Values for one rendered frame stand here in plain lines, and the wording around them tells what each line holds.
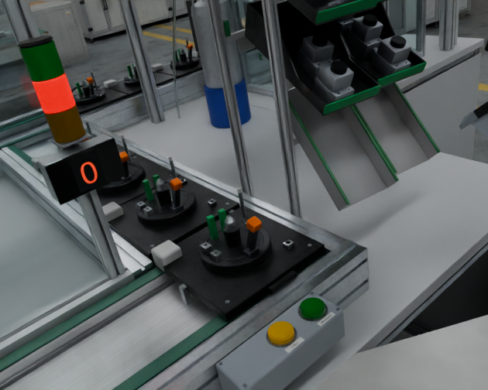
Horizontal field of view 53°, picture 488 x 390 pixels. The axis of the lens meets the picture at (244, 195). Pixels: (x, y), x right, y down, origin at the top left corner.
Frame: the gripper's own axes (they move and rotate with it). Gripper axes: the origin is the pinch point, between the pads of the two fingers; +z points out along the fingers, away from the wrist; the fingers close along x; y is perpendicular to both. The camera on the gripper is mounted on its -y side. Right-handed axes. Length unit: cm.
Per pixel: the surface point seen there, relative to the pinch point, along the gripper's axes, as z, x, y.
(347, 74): 3.7, -15.8, -17.7
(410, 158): 23.8, -0.5, 0.4
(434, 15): 389, 394, -136
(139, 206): 39, -55, -22
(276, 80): 11.8, -24.0, -25.1
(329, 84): 5.5, -18.7, -18.0
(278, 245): 20.3, -38.1, 1.8
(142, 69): 102, -23, -82
